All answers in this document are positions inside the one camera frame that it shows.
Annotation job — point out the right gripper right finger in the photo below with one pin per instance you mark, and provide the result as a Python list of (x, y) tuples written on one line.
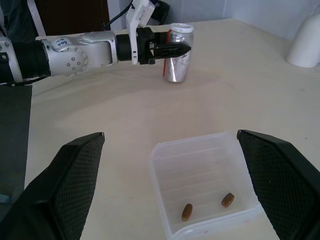
[(282, 180)]

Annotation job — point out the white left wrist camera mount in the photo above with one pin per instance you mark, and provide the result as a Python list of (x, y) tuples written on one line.
[(140, 12)]

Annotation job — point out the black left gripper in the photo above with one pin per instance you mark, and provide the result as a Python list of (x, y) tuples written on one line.
[(145, 47)]

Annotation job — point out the clear plastic tray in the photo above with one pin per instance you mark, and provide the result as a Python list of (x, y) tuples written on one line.
[(200, 160)]

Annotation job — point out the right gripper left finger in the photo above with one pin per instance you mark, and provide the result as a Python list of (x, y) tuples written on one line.
[(57, 190)]

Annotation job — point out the brown oval pill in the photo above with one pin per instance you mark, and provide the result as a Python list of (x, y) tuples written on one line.
[(228, 200), (187, 212)]

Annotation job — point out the white ceramic vase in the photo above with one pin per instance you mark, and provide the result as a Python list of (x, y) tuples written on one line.
[(305, 45)]

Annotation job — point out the black bag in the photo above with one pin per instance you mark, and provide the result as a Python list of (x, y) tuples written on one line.
[(161, 11)]

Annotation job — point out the dark brown door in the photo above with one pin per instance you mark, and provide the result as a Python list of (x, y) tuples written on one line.
[(75, 15)]

